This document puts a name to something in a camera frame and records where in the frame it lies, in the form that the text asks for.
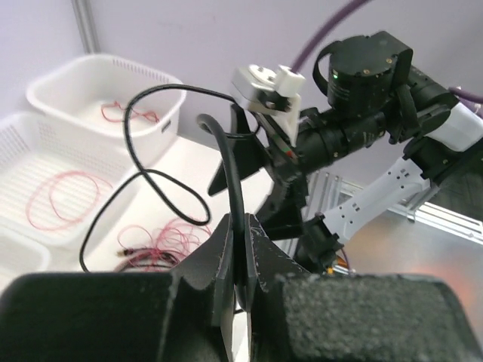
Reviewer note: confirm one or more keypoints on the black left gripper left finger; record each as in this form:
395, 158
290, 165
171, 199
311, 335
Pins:
184, 314

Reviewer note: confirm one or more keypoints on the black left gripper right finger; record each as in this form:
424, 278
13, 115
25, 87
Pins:
295, 315

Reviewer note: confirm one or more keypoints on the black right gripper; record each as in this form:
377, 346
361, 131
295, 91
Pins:
287, 164

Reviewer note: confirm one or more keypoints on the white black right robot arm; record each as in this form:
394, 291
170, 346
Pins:
374, 91

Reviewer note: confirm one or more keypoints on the white perforated left basket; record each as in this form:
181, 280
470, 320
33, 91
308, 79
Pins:
21, 255

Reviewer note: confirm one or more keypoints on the white perforated basket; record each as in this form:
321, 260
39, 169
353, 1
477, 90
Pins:
54, 177
21, 255

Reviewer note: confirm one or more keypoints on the white perforated middle basket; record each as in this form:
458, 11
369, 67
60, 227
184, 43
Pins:
54, 177

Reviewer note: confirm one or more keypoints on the white deep right basket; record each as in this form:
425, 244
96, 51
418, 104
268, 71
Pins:
93, 92

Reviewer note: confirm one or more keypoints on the aluminium rail frame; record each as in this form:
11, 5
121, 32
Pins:
456, 209

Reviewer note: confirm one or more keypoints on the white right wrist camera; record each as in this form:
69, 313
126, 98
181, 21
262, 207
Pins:
274, 93

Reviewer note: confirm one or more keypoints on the left aluminium corner post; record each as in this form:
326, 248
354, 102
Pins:
84, 17

